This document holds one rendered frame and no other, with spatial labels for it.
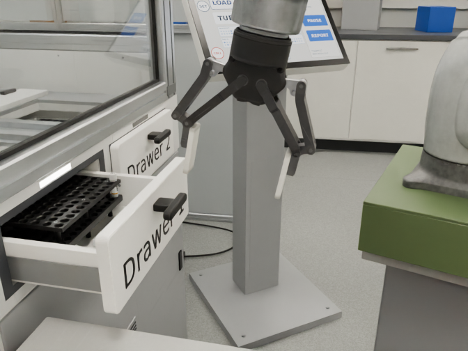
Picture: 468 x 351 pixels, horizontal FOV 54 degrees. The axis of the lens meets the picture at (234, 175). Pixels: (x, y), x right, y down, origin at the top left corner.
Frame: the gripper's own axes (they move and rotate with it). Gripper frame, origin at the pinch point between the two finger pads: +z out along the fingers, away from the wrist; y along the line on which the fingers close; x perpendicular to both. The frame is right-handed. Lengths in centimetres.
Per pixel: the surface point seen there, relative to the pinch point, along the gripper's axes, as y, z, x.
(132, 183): 18.3, 10.2, -8.1
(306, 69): -3, -1, -95
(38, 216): 24.4, 9.5, 9.7
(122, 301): 8.4, 13.6, 16.1
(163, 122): 23.7, 8.4, -36.6
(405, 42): -59, 0, -294
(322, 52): -6, -6, -101
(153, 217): 9.6, 7.7, 4.5
